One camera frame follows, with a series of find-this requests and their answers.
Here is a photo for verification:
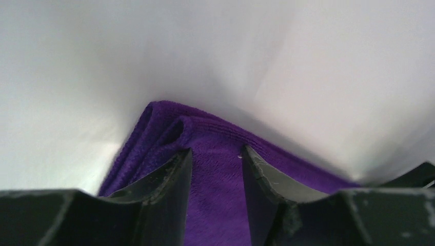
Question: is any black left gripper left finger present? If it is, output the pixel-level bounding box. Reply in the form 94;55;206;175
1;150;192;245

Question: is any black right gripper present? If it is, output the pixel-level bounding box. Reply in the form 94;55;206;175
379;162;434;189

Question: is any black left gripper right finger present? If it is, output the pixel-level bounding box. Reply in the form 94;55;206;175
242;146;434;245

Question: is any purple towel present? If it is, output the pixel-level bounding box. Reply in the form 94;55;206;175
99;101;355;245

